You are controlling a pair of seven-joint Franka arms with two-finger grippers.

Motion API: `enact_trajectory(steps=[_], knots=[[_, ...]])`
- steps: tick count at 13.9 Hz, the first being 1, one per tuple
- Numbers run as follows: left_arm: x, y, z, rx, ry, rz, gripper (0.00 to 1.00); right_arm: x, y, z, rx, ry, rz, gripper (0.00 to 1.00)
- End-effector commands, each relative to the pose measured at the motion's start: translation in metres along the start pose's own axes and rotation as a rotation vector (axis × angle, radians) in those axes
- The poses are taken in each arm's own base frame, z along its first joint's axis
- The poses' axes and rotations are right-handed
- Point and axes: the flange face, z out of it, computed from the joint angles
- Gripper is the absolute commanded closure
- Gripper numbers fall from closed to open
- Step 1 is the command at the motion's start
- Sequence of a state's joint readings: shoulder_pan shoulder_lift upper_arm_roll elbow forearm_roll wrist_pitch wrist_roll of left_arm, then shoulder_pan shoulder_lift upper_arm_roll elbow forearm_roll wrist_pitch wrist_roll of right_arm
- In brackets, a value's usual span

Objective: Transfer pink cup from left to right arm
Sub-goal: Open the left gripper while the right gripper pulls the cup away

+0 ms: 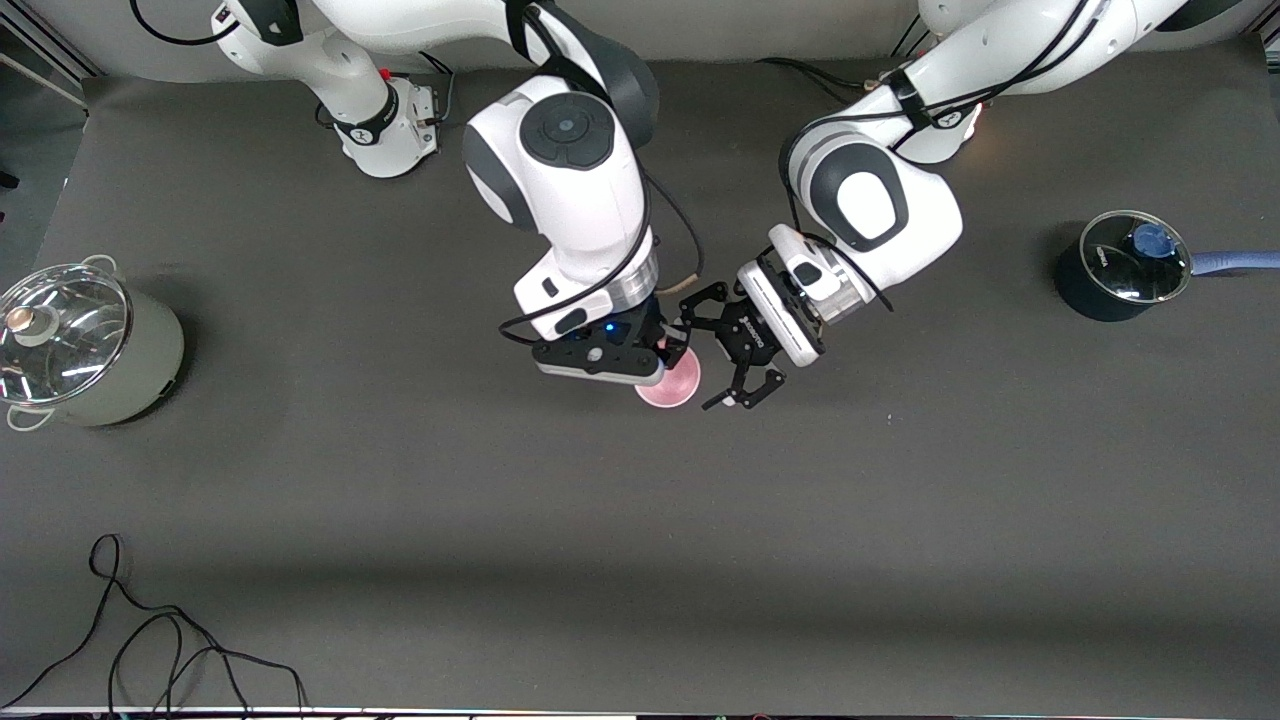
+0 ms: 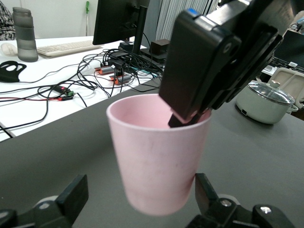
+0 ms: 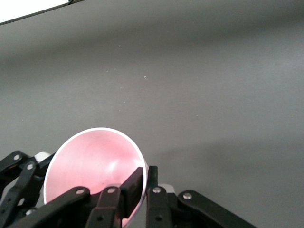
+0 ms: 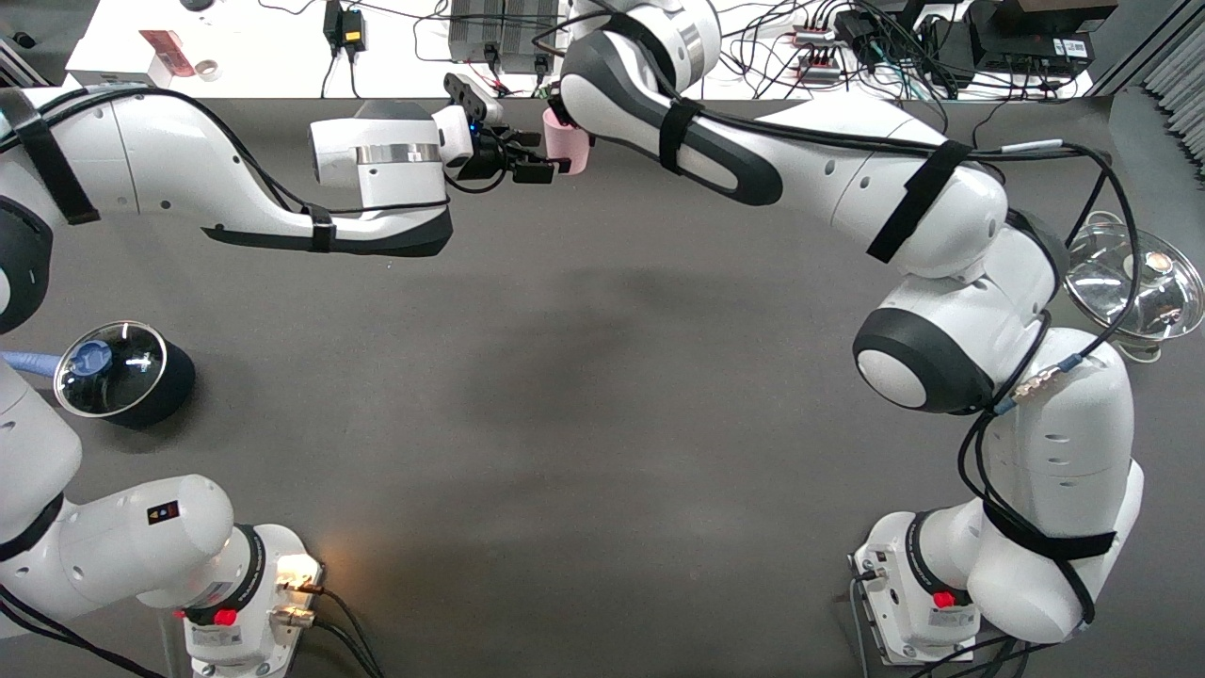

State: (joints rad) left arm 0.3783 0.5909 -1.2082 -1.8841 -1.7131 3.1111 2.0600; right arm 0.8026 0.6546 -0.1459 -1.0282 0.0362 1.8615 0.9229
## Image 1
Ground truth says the pink plastic cup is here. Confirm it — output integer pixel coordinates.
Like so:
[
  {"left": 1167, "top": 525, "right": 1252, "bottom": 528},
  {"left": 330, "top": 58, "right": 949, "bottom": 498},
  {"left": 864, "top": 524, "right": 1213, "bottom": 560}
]
[{"left": 635, "top": 345, "right": 703, "bottom": 408}]

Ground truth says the dark grey table mat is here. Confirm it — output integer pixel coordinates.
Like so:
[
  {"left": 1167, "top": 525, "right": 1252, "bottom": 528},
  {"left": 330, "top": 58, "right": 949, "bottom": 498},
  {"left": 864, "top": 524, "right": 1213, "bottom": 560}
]
[{"left": 0, "top": 40, "right": 1280, "bottom": 713}]

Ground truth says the dark blue saucepan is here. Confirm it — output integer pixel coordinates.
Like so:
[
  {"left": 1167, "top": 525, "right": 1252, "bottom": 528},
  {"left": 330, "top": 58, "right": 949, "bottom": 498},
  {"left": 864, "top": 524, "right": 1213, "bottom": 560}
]
[{"left": 1055, "top": 210, "right": 1280, "bottom": 323}]

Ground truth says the glass lid with blue knob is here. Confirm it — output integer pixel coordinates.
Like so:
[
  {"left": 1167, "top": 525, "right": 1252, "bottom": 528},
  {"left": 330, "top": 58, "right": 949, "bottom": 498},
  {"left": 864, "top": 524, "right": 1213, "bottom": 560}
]
[{"left": 1080, "top": 210, "right": 1193, "bottom": 303}]

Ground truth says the pale green cooking pot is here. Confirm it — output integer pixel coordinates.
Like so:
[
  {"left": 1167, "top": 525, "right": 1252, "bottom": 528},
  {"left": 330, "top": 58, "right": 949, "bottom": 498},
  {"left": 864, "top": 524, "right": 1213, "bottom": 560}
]
[{"left": 0, "top": 255, "right": 186, "bottom": 431}]

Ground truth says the glass lid with beige knob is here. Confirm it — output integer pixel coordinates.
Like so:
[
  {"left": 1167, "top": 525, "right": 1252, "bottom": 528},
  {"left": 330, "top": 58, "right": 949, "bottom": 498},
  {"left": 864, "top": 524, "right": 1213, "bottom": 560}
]
[{"left": 0, "top": 263, "right": 133, "bottom": 406}]

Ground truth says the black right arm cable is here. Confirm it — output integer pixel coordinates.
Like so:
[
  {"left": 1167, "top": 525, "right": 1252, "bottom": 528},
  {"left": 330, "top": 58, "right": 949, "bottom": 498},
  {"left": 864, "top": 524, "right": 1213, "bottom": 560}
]
[{"left": 500, "top": 0, "right": 706, "bottom": 348}]

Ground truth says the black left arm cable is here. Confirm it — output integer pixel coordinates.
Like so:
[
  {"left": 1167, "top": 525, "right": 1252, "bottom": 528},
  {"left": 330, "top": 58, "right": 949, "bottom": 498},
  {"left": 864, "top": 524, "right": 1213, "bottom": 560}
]
[{"left": 780, "top": 0, "right": 1101, "bottom": 313}]

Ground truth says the black arm base cable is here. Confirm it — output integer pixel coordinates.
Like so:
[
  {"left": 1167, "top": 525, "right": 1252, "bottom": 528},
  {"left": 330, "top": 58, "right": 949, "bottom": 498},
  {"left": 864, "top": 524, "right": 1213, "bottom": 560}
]
[
  {"left": 385, "top": 50, "right": 457, "bottom": 126},
  {"left": 800, "top": 68, "right": 871, "bottom": 106},
  {"left": 755, "top": 57, "right": 881, "bottom": 93}
]

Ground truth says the thin black loose cable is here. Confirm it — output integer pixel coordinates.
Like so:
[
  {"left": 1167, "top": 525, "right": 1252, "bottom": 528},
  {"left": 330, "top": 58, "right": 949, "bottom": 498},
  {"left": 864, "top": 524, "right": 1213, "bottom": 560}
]
[{"left": 0, "top": 533, "right": 306, "bottom": 716}]

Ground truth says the aluminium frame rail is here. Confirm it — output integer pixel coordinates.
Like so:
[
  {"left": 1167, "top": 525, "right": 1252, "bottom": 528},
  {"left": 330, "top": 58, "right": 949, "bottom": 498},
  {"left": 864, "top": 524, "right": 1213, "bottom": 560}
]
[{"left": 0, "top": 20, "right": 101, "bottom": 111}]

